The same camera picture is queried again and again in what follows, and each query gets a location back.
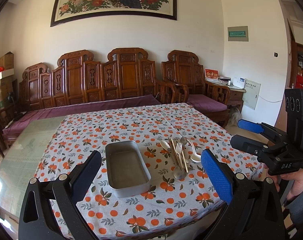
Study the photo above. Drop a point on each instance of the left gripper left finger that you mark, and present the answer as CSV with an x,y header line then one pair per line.
x,y
37,220

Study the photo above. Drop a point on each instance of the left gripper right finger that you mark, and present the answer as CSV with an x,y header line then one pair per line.
x,y
251,209

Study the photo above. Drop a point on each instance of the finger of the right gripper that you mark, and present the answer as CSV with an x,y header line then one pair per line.
x,y
251,148
260,128

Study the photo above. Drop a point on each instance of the dark wooden chopstick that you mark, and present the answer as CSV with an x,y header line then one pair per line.
x,y
173,152

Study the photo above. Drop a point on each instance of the small cream spoon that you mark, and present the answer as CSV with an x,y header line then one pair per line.
x,y
165,145

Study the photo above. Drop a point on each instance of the large white ladle spoon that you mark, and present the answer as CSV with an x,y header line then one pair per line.
x,y
195,157

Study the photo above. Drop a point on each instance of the light wooden chopstick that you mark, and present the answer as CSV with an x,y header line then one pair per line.
x,y
184,160

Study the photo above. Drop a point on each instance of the cream plastic fork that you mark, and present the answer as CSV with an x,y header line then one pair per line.
x,y
178,149

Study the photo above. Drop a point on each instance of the person right forearm grey sleeve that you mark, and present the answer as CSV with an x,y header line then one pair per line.
x,y
295,208

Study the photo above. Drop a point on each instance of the person right hand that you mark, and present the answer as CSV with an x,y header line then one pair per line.
x,y
297,187

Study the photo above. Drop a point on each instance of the wooden side table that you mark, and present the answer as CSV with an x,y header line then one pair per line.
x,y
236,98

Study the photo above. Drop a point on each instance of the purple armchair cushion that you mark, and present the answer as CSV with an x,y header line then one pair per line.
x,y
204,104

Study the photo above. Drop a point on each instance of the red calendar card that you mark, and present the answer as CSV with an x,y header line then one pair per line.
x,y
211,74

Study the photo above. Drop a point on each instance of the orange print tablecloth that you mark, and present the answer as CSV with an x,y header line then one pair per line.
x,y
168,203

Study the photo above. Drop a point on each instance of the metal rectangular tray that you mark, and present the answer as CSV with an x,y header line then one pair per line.
x,y
127,167

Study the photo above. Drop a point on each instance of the purple sofa cushion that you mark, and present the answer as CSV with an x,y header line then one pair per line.
x,y
79,109

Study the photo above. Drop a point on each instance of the grey electrical panel box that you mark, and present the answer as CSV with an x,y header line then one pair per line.
x,y
238,34

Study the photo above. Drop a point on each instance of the carved wooden armchair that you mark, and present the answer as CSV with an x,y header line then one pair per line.
x,y
183,70

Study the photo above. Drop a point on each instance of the carved wooden sofa bench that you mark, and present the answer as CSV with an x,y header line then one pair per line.
x,y
79,80

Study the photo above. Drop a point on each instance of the cardboard box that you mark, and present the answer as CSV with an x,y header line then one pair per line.
x,y
7,61

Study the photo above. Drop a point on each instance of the white wall cabinet panel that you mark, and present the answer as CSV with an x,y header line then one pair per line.
x,y
250,97

